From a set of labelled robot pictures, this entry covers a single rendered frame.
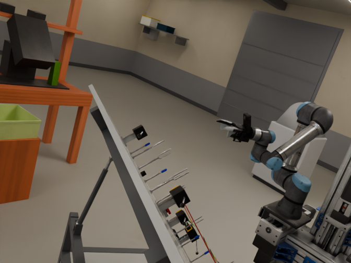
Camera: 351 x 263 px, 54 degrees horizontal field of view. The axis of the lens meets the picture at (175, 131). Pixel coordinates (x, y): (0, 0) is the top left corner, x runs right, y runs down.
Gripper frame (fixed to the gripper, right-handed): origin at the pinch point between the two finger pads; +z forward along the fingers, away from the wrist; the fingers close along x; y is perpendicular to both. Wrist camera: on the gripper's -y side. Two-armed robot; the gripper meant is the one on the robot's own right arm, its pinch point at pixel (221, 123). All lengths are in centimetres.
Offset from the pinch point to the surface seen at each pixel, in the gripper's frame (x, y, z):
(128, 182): -65, -2, 65
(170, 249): -108, -21, 73
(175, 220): -56, 19, 39
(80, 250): -37, 53, 65
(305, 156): 224, 116, -321
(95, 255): -20, 76, 51
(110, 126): -53, -13, 72
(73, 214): -12, 56, 65
